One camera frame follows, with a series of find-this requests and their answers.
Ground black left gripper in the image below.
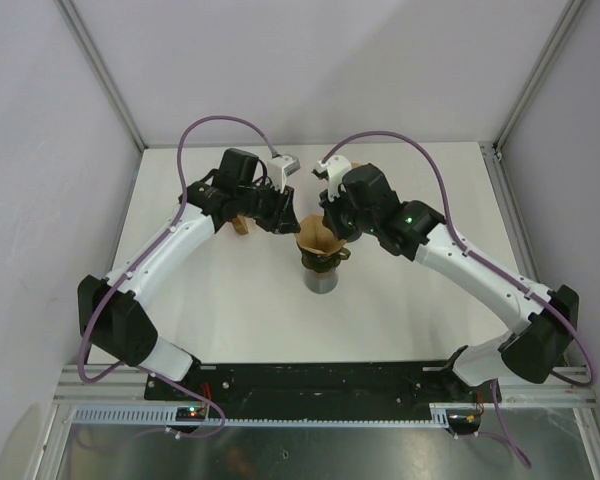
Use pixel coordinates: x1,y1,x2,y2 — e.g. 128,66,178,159
236,178,300,235

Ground orange coffee filter box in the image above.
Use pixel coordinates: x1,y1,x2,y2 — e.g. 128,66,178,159
231,216,249,236

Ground olive green plastic dripper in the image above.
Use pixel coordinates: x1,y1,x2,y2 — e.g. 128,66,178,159
298,244,351,274

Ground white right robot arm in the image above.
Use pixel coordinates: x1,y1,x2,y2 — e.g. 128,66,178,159
313,155,579,401

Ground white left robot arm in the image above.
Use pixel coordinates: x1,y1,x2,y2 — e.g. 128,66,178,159
77,148,300,400

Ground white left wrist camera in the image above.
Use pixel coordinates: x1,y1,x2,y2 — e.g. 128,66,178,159
267,154,301,192

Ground grey slotted cable duct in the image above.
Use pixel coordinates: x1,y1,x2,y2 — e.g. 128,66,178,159
72,405,449,428

